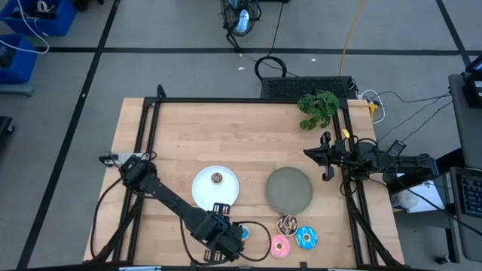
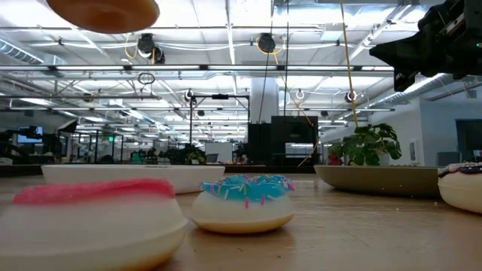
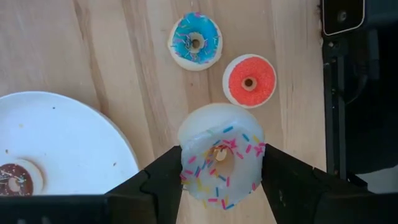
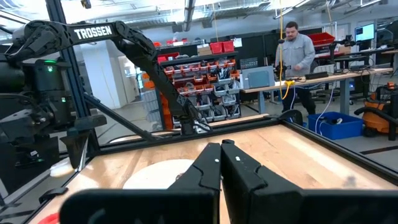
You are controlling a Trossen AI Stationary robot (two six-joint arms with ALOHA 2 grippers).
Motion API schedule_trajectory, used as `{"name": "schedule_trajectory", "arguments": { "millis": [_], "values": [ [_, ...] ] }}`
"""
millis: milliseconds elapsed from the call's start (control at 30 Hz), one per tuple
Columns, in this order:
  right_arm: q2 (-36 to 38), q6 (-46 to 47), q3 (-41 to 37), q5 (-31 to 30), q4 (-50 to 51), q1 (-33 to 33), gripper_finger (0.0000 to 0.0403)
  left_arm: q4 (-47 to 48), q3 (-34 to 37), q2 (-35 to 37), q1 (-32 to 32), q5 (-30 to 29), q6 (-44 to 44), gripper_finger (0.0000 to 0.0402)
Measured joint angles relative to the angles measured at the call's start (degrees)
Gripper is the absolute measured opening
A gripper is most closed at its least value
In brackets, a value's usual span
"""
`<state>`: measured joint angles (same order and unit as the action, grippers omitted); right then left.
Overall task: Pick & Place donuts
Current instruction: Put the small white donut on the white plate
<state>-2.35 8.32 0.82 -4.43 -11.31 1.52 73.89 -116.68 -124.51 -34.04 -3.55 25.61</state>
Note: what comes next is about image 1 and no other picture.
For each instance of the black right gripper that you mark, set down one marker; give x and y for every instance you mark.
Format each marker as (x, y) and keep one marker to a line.
(339, 156)

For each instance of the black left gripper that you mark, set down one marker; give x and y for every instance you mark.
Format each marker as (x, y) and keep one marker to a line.
(235, 244)

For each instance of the small blue sprinkled donut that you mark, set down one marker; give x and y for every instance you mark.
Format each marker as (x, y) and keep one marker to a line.
(246, 232)

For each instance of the large pink frosted donut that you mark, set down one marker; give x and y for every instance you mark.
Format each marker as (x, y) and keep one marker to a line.
(280, 251)

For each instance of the large chocolate drizzled donut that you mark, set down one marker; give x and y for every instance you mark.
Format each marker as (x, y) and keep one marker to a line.
(287, 225)

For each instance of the small chocolate donut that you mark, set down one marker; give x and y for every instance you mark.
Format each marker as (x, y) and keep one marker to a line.
(217, 178)

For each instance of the large blue frosted donut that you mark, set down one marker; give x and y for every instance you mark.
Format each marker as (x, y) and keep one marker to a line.
(312, 241)

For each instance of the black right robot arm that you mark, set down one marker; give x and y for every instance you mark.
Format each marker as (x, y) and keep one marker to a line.
(406, 165)

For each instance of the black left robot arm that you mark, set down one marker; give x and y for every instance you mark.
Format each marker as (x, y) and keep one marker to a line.
(165, 195)

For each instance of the green potted plant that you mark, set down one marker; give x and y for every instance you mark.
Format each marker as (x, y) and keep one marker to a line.
(318, 109)

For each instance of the grey round plate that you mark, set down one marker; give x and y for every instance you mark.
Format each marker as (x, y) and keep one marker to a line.
(289, 190)

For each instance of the white round plate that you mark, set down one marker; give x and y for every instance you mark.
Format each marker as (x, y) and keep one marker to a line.
(214, 195)

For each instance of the black computer tower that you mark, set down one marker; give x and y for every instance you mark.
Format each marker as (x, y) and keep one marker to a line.
(305, 87)

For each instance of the black power adapter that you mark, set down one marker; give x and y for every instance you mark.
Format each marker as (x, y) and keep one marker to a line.
(396, 148)

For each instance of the white cup lid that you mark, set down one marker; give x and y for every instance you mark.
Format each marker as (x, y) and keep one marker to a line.
(406, 199)

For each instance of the white paper sheet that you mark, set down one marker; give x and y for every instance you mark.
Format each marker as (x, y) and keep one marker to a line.
(429, 199)

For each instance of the black diagonal beam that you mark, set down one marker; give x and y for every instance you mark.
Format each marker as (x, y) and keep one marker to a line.
(452, 158)

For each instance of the grey power strip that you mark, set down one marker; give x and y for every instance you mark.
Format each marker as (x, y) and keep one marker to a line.
(128, 156)

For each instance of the grey cart top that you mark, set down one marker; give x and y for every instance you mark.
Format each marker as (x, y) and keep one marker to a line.
(467, 128)

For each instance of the black floor fan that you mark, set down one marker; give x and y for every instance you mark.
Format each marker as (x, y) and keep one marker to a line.
(241, 19)

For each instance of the black keyboard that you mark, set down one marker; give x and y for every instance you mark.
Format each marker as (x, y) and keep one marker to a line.
(472, 195)

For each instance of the grey side table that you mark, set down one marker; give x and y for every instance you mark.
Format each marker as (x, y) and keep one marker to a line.
(457, 233)

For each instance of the black device box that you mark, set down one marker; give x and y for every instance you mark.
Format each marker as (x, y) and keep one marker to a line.
(473, 90)

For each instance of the blue lit screen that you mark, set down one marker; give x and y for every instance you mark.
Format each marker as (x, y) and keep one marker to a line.
(476, 66)

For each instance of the grey bin stand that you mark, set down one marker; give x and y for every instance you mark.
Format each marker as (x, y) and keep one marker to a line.
(15, 90)

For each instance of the blue plastic bin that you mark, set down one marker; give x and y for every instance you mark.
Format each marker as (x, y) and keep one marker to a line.
(56, 22)
(20, 64)

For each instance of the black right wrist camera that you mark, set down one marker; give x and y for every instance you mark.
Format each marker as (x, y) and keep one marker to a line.
(339, 150)

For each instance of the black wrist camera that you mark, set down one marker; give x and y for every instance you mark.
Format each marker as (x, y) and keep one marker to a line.
(339, 150)
(216, 228)

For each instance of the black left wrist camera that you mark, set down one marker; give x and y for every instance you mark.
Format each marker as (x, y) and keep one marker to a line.
(216, 228)

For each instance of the black aluminium table frame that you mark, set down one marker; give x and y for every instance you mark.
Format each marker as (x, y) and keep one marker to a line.
(244, 100)

